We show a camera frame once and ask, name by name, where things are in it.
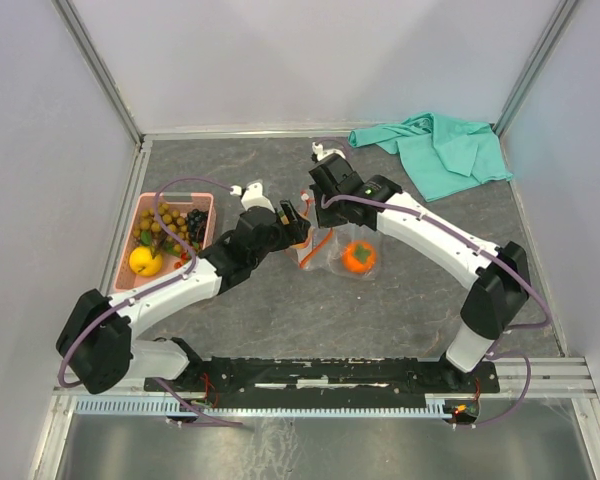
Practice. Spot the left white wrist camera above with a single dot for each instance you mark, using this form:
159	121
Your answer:
252	196

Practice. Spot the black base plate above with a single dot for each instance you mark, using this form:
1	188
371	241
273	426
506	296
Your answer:
313	384

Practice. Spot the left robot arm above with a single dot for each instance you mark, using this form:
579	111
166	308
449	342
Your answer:
101	344

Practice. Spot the dark toy grape bunch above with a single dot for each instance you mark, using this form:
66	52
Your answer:
196	222

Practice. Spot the yellow toy fruit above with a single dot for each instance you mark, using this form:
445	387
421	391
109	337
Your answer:
144	262

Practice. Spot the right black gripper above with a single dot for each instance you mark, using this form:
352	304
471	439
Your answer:
323	219

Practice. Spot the clear zip top bag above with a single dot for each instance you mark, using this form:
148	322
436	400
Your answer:
324	246

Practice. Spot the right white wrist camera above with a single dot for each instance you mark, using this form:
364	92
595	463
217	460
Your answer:
321	152

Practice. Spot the red and green toy vegetables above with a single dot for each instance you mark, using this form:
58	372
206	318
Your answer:
182	256

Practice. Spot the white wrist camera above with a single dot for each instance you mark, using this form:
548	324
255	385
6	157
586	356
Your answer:
321	152
252	196

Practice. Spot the teal cloth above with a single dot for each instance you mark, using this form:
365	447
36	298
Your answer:
442	155

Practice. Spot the pink perforated basket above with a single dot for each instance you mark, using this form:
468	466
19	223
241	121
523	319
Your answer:
145	231

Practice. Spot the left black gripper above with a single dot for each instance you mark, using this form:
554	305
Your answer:
298	227

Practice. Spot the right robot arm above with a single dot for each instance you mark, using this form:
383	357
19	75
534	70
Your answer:
495	277

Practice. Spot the orange toy fruit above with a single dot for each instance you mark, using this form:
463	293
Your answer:
359	257

